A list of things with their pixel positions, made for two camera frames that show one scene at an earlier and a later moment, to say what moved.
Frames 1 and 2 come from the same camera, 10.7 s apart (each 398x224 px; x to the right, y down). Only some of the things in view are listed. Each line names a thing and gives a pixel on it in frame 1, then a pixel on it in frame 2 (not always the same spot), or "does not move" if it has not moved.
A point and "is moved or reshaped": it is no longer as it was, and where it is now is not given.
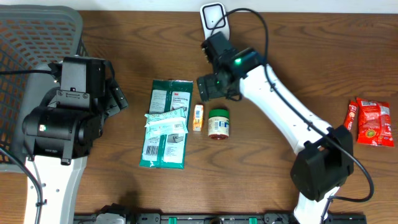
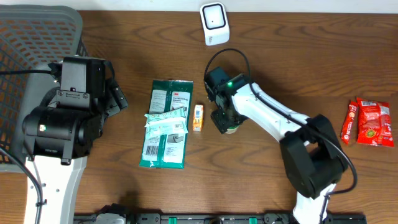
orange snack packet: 198,119 does not move
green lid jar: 218,124 is moved or reshaped
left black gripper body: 112,101 does not move
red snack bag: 374,126 does not move
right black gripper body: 218,85 to 224,117
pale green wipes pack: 172,121 does not move
